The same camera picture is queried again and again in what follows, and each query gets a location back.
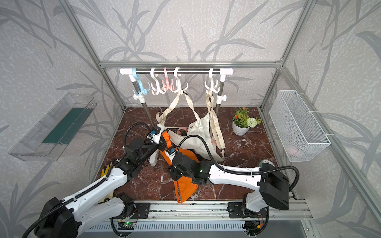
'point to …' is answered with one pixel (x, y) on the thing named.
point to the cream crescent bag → (181, 121)
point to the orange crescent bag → (185, 187)
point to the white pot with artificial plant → (241, 123)
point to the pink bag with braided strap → (182, 131)
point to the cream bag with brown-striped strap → (209, 130)
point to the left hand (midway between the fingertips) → (167, 130)
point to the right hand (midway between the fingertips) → (169, 165)
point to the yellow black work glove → (103, 173)
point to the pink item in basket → (292, 149)
